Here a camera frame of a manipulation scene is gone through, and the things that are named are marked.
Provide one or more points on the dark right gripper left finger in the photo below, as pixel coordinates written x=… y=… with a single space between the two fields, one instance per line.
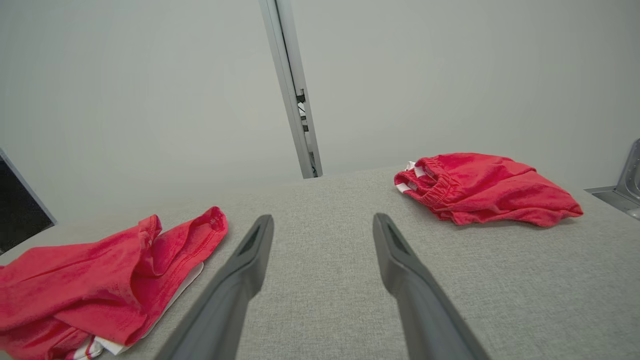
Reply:
x=225 y=305

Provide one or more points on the grey metal foot bracket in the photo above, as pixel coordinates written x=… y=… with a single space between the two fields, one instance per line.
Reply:
x=631 y=175

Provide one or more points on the grey partition joint post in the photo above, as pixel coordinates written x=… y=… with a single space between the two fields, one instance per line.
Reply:
x=292 y=90

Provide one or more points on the red basketball jersey number 23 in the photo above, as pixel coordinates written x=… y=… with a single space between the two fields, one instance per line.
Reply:
x=75 y=285

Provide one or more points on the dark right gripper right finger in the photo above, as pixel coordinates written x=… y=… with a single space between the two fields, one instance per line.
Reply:
x=425 y=315

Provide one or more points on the red shorts white trim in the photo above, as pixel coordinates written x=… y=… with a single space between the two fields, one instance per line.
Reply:
x=490 y=190

